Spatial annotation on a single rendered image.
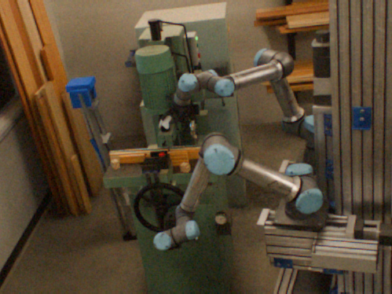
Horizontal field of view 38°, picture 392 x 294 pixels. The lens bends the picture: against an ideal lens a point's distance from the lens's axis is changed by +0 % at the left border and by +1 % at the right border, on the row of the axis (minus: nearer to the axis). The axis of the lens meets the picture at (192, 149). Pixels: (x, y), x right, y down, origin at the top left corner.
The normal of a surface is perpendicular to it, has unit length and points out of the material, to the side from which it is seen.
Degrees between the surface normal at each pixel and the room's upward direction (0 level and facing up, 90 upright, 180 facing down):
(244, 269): 0
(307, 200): 95
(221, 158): 86
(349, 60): 90
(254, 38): 90
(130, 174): 0
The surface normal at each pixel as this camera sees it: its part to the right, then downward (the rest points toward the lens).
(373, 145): -0.33, 0.45
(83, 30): -0.07, 0.45
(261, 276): -0.14, -0.89
